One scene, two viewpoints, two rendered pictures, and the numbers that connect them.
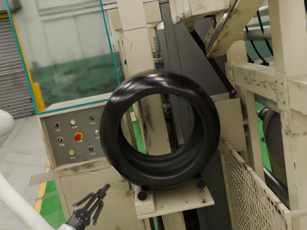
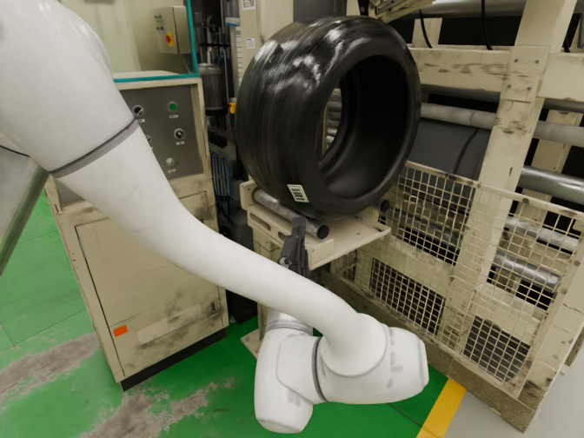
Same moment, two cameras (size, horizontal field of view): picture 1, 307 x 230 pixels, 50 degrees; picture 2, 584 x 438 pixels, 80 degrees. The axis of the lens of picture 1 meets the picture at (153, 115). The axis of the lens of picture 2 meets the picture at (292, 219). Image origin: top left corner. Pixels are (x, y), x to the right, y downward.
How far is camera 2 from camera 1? 108 cm
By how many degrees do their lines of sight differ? 38
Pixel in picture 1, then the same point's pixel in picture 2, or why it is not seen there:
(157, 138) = not seen: hidden behind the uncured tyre
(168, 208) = (344, 246)
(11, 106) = not seen: outside the picture
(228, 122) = not seen: hidden behind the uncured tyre
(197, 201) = (370, 231)
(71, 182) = (100, 234)
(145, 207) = (323, 249)
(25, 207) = (303, 282)
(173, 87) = (400, 49)
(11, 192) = (245, 252)
